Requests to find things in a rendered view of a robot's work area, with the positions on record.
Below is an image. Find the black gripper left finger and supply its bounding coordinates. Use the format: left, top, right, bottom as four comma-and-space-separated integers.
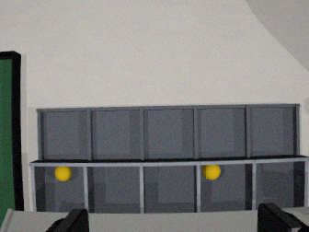
46, 209, 89, 232

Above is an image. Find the yellow ball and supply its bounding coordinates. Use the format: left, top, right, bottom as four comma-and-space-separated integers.
54, 167, 72, 181
202, 165, 221, 180

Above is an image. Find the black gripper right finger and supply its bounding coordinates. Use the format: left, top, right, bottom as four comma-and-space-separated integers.
257, 203, 309, 232

